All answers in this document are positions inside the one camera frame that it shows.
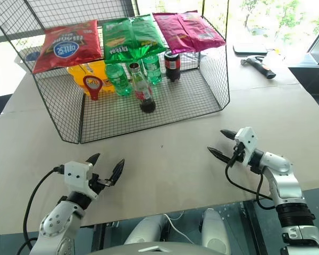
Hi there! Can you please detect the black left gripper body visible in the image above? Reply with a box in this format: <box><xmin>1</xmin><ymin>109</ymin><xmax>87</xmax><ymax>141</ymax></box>
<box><xmin>89</xmin><ymin>172</ymin><xmax>115</xmax><ymax>194</ymax></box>

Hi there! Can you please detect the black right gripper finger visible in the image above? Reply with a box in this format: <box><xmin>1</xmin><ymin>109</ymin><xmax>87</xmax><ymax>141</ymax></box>
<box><xmin>207</xmin><ymin>146</ymin><xmax>233</xmax><ymax>164</ymax></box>
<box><xmin>220</xmin><ymin>129</ymin><xmax>239</xmax><ymax>140</ymax></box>

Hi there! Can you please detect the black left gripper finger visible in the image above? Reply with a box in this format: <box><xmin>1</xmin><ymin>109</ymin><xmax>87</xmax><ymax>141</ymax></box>
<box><xmin>108</xmin><ymin>158</ymin><xmax>126</xmax><ymax>186</ymax></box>
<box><xmin>85</xmin><ymin>153</ymin><xmax>101</xmax><ymax>167</ymax></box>

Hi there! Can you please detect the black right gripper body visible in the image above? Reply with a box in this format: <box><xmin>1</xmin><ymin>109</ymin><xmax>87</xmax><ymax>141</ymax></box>
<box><xmin>229</xmin><ymin>140</ymin><xmax>247</xmax><ymax>163</ymax></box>

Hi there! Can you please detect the green plastic soda bottle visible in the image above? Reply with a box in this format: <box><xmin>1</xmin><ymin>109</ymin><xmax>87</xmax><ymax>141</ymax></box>
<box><xmin>105</xmin><ymin>63</ymin><xmax>133</xmax><ymax>97</ymax></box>
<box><xmin>142</xmin><ymin>53</ymin><xmax>163</xmax><ymax>86</ymax></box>

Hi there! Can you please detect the glass cola bottle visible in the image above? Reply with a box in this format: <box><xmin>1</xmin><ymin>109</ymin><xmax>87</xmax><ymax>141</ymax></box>
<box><xmin>129</xmin><ymin>62</ymin><xmax>157</xmax><ymax>114</ymax></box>

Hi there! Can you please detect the dark plastic cola bottle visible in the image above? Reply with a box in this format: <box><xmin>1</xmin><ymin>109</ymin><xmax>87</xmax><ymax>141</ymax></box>
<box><xmin>164</xmin><ymin>50</ymin><xmax>182</xmax><ymax>81</ymax></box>

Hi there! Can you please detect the silver rounded robot leg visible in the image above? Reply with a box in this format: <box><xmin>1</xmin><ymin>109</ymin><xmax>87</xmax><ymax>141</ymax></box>
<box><xmin>123</xmin><ymin>214</ymin><xmax>167</xmax><ymax>245</ymax></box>
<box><xmin>202</xmin><ymin>208</ymin><xmax>227</xmax><ymax>254</ymax></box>

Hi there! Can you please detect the grey flat tablet device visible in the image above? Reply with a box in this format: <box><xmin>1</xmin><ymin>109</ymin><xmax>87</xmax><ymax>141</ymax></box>
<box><xmin>232</xmin><ymin>42</ymin><xmax>268</xmax><ymax>56</ymax></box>

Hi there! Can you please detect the grey robot torso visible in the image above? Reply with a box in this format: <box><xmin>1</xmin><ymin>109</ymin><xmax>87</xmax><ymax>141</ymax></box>
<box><xmin>87</xmin><ymin>241</ymin><xmax>229</xmax><ymax>255</ymax></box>

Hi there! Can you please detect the yellow snack container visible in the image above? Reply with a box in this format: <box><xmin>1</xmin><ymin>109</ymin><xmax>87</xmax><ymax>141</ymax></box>
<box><xmin>66</xmin><ymin>60</ymin><xmax>116</xmax><ymax>97</ymax></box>

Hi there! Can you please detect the white crumpled plastic item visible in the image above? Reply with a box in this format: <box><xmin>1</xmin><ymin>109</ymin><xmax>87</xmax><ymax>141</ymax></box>
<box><xmin>263</xmin><ymin>49</ymin><xmax>287</xmax><ymax>67</ymax></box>

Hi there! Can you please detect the magenta chip bag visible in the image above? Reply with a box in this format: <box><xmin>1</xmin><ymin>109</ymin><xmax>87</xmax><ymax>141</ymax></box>
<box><xmin>152</xmin><ymin>10</ymin><xmax>226</xmax><ymax>55</ymax></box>

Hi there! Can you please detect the red chip bag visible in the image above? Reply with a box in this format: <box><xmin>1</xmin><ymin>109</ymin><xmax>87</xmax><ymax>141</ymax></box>
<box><xmin>31</xmin><ymin>19</ymin><xmax>103</xmax><ymax>74</ymax></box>

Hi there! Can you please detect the green chip bag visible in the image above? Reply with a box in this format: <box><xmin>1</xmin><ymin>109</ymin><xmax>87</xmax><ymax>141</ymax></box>
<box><xmin>102</xmin><ymin>13</ymin><xmax>167</xmax><ymax>64</ymax></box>

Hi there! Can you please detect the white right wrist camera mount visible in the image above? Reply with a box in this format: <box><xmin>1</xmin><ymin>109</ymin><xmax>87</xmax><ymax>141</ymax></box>
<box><xmin>234</xmin><ymin>126</ymin><xmax>257</xmax><ymax>167</ymax></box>

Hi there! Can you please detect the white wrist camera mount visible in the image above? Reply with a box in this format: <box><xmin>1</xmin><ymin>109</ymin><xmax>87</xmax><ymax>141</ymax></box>
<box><xmin>234</xmin><ymin>126</ymin><xmax>257</xmax><ymax>167</ymax></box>
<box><xmin>64</xmin><ymin>160</ymin><xmax>98</xmax><ymax>200</ymax></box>

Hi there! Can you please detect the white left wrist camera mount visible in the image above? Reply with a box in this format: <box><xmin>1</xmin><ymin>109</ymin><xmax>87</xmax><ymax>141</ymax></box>
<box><xmin>64</xmin><ymin>160</ymin><xmax>98</xmax><ymax>200</ymax></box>

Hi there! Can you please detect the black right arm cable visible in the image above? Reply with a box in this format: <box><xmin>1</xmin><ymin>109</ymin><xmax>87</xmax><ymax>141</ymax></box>
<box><xmin>225</xmin><ymin>152</ymin><xmax>273</xmax><ymax>210</ymax></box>

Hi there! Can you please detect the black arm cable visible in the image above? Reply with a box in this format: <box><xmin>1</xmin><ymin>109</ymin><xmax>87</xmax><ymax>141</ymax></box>
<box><xmin>22</xmin><ymin>165</ymin><xmax>66</xmax><ymax>252</ymax></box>
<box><xmin>225</xmin><ymin>152</ymin><xmax>273</xmax><ymax>210</ymax></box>

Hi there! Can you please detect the black wire grid shelf rack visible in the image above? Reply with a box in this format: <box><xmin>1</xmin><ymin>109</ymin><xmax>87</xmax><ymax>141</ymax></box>
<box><xmin>0</xmin><ymin>0</ymin><xmax>231</xmax><ymax>145</ymax></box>

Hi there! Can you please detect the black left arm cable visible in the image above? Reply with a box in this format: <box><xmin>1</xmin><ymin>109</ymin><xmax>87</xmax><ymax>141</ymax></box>
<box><xmin>22</xmin><ymin>165</ymin><xmax>66</xmax><ymax>252</ymax></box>

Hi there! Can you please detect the black handled hammer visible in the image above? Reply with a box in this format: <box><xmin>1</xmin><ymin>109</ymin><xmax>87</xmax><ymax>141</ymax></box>
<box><xmin>240</xmin><ymin>56</ymin><xmax>276</xmax><ymax>80</ymax></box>

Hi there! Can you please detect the thin white cable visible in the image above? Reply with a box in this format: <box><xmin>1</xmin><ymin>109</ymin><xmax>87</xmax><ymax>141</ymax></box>
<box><xmin>163</xmin><ymin>214</ymin><xmax>187</xmax><ymax>244</ymax></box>

